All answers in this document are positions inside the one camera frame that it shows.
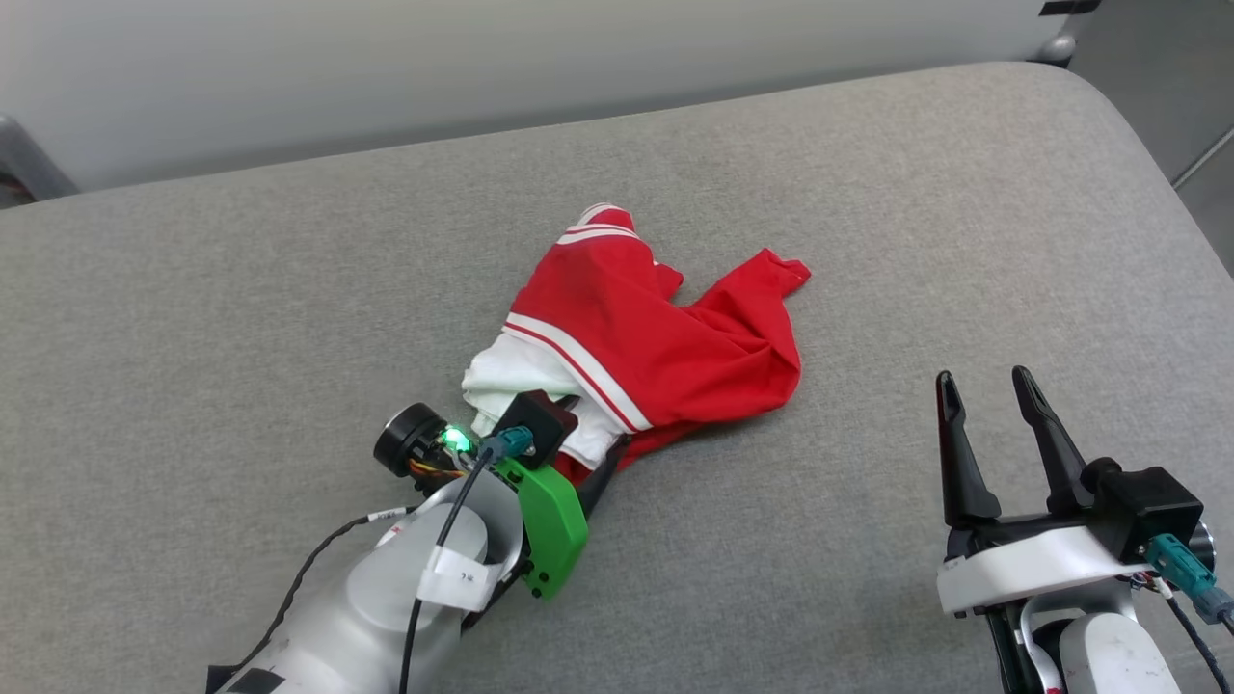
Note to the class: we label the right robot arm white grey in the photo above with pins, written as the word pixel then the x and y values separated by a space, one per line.
pixel 1109 655

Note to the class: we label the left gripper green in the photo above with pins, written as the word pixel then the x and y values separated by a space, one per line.
pixel 554 530

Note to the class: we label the left gripper black camera box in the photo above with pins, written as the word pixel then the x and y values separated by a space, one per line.
pixel 540 424

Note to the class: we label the round grey metal foot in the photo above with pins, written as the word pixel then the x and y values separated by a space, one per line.
pixel 1059 48

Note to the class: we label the red and white t-shirt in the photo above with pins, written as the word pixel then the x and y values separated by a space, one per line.
pixel 656 337

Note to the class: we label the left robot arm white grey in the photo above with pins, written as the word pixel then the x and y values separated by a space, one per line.
pixel 337 627

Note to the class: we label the grey metal frame leg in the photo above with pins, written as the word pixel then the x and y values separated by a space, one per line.
pixel 29 164

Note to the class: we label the right gripper black camera box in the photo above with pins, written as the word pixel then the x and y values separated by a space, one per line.
pixel 1147 506

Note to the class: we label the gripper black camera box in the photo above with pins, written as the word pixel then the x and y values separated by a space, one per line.
pixel 1147 506
pixel 540 424

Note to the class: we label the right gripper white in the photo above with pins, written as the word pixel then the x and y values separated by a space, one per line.
pixel 1022 564

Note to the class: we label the small black object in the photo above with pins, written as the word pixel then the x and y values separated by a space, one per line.
pixel 1070 6

